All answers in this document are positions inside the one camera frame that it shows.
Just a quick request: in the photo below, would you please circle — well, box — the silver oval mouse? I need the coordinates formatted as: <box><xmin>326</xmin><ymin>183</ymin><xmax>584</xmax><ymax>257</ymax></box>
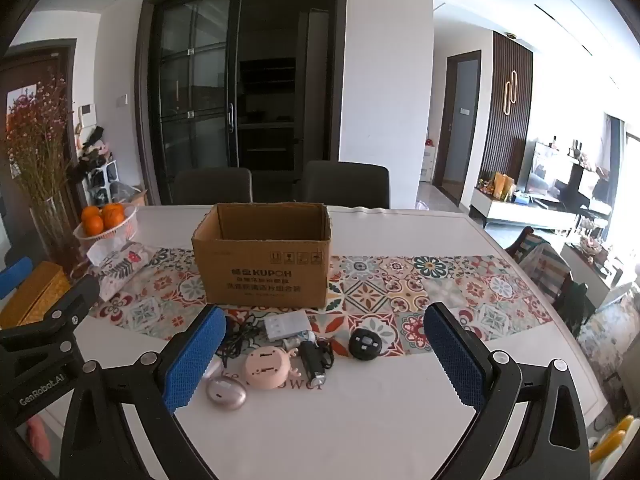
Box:
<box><xmin>206</xmin><ymin>375</ymin><xmax>249</xmax><ymax>410</ymax></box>

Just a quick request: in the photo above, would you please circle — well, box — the wooden chair with striped cloth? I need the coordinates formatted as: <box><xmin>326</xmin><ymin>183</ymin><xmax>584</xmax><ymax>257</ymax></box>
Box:
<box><xmin>505</xmin><ymin>227</ymin><xmax>574</xmax><ymax>307</ymax></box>

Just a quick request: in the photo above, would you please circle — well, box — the yellow plastic object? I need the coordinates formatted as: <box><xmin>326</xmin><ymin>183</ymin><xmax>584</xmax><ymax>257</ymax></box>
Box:
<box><xmin>590</xmin><ymin>429</ymin><xmax>629</xmax><ymax>464</ymax></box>

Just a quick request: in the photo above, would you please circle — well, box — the pink round device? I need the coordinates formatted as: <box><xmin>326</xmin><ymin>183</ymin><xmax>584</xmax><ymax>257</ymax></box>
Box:
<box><xmin>242</xmin><ymin>343</ymin><xmax>301</xmax><ymax>391</ymax></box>

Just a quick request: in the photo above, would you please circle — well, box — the floral fabric tissue pouch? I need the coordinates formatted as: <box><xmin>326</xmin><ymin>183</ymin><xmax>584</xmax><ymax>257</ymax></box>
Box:
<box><xmin>86</xmin><ymin>239</ymin><xmax>162</xmax><ymax>302</ymax></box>

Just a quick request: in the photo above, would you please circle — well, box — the dark hallway door frame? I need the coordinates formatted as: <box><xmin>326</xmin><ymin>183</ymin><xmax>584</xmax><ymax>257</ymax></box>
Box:
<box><xmin>432</xmin><ymin>50</ymin><xmax>482</xmax><ymax>207</ymax></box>

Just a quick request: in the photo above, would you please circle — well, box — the dried red flower bouquet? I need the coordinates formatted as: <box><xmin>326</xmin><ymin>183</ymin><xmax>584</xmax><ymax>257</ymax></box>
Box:
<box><xmin>5</xmin><ymin>75</ymin><xmax>74</xmax><ymax>202</ymax></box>

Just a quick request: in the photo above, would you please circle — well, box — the yellow woven box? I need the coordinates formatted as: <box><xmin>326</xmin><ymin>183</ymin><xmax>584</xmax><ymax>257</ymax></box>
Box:
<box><xmin>0</xmin><ymin>261</ymin><xmax>71</xmax><ymax>329</ymax></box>

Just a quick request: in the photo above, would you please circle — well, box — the person's left hand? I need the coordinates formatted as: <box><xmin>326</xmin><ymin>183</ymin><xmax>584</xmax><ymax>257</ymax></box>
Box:
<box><xmin>25</xmin><ymin>417</ymin><xmax>54</xmax><ymax>462</ymax></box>

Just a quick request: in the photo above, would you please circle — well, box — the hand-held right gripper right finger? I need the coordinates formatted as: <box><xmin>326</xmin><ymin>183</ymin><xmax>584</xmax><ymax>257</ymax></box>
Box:
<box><xmin>422</xmin><ymin>301</ymin><xmax>592</xmax><ymax>480</ymax></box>

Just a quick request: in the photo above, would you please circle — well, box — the black car charger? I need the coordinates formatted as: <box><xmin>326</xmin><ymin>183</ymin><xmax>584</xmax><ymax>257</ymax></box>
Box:
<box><xmin>298</xmin><ymin>338</ymin><xmax>335</xmax><ymax>386</ymax></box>

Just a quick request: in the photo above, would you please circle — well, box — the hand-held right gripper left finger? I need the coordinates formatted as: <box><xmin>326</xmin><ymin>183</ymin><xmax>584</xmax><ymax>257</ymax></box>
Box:
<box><xmin>59</xmin><ymin>304</ymin><xmax>229</xmax><ymax>480</ymax></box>

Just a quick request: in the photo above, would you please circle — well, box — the clear glass vase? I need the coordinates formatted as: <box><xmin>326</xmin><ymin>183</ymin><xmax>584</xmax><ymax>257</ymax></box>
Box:
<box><xmin>30</xmin><ymin>195</ymin><xmax>77</xmax><ymax>272</ymax></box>

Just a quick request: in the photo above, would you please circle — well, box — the white shoe rack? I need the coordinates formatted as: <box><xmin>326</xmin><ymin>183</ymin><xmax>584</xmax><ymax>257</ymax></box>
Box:
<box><xmin>86</xmin><ymin>160</ymin><xmax>121</xmax><ymax>207</ymax></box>

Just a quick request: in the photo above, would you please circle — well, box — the brown cardboard box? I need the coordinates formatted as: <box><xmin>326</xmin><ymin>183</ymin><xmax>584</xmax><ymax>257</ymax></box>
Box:
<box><xmin>191</xmin><ymin>202</ymin><xmax>333</xmax><ymax>309</ymax></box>

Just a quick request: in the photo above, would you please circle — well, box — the dark slatted wall panel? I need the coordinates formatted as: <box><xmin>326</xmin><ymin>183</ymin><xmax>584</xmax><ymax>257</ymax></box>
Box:
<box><xmin>479</xmin><ymin>31</ymin><xmax>534</xmax><ymax>197</ymax></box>

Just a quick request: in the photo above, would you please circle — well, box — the black power adapter with cable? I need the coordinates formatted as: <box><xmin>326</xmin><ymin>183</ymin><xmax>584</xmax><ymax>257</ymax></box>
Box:
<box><xmin>216</xmin><ymin>310</ymin><xmax>264</xmax><ymax>362</ymax></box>

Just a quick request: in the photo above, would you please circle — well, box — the black round device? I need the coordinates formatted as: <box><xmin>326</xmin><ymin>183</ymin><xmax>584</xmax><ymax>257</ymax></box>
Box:
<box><xmin>348</xmin><ymin>328</ymin><xmax>384</xmax><ymax>360</ymax></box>

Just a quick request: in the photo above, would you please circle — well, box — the gold loop wall ornament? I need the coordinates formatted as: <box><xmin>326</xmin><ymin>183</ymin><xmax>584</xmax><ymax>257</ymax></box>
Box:
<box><xmin>502</xmin><ymin>70</ymin><xmax>519</xmax><ymax>116</ymax></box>

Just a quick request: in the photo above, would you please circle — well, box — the black sliding glass door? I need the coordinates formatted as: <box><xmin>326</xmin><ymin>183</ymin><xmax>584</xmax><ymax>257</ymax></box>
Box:
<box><xmin>149</xmin><ymin>0</ymin><xmax>244</xmax><ymax>202</ymax></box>

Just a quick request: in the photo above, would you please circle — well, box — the patterned tile print table runner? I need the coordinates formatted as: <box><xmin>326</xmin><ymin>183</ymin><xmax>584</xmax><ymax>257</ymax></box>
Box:
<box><xmin>90</xmin><ymin>245</ymin><xmax>553</xmax><ymax>357</ymax></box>

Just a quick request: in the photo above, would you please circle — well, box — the dark grey dining chair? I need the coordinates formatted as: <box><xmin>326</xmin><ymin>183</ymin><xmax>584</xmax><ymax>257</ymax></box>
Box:
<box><xmin>301</xmin><ymin>161</ymin><xmax>390</xmax><ymax>210</ymax></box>
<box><xmin>172</xmin><ymin>167</ymin><xmax>253</xmax><ymax>206</ymax></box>

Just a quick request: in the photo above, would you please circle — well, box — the white television cabinet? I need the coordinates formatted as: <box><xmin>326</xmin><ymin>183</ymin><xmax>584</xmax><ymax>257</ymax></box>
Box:
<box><xmin>472</xmin><ymin>187</ymin><xmax>582</xmax><ymax>232</ymax></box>

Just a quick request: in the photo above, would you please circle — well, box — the flat screen television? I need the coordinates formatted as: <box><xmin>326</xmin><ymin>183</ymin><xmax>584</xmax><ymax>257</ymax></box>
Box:
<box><xmin>525</xmin><ymin>141</ymin><xmax>567</xmax><ymax>196</ymax></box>

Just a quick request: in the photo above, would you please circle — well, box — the white multi-port charger block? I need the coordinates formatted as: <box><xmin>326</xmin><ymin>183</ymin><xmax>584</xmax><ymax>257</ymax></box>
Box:
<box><xmin>263</xmin><ymin>310</ymin><xmax>312</xmax><ymax>341</ymax></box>

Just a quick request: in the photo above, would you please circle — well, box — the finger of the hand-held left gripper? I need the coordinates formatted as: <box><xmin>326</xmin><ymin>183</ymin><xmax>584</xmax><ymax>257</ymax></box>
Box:
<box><xmin>0</xmin><ymin>274</ymin><xmax>103</xmax><ymax>362</ymax></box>
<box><xmin>0</xmin><ymin>256</ymin><xmax>35</xmax><ymax>302</ymax></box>

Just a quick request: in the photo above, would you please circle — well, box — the white fruit basket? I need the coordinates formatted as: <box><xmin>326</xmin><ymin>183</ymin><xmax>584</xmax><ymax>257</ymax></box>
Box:
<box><xmin>73</xmin><ymin>203</ymin><xmax>139</xmax><ymax>249</ymax></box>

